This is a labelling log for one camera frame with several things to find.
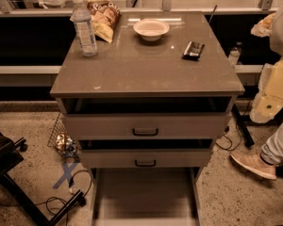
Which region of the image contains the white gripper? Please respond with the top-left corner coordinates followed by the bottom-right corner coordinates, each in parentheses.
top-left (250, 5), bottom-right (283, 123)

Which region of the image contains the top grey drawer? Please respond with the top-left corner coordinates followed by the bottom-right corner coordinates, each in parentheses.
top-left (58, 96), bottom-right (233, 140)

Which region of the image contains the grey drawer cabinet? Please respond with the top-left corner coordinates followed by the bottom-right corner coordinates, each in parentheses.
top-left (51, 11), bottom-right (243, 222)

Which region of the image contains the middle grey drawer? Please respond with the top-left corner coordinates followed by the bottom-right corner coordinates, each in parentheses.
top-left (79, 139), bottom-right (211, 168)

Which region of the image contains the bottom open grey drawer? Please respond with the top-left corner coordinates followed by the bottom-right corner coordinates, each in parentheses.
top-left (91, 168), bottom-right (203, 226)

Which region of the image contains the small white bottle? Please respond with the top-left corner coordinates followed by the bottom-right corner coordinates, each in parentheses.
top-left (228, 41), bottom-right (242, 67)

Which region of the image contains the black table leg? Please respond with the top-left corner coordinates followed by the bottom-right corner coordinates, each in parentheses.
top-left (231, 105), bottom-right (255, 148)

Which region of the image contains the grey trouser leg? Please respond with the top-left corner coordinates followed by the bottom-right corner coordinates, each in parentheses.
top-left (260, 122), bottom-right (283, 165)

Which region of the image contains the tan sneaker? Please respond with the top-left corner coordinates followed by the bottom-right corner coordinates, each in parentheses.
top-left (230, 152), bottom-right (276, 180)

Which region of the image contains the white paper bowl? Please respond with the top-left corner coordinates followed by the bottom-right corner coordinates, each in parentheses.
top-left (133, 19), bottom-right (170, 41)

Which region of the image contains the yellow chip bag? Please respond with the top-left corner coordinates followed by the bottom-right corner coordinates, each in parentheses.
top-left (87, 0), bottom-right (121, 43)

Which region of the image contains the clear plastic water bottle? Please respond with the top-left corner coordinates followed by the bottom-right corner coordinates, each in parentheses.
top-left (72, 0), bottom-right (97, 57)

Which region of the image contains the black office chair base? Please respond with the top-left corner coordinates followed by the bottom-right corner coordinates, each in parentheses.
top-left (0, 114), bottom-right (87, 226)

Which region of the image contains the black floor cable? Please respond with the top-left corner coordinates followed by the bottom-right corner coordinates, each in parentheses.
top-left (0, 169), bottom-right (94, 226)

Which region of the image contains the wire waste basket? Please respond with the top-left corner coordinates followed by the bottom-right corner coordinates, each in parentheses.
top-left (47, 114), bottom-right (78, 159)

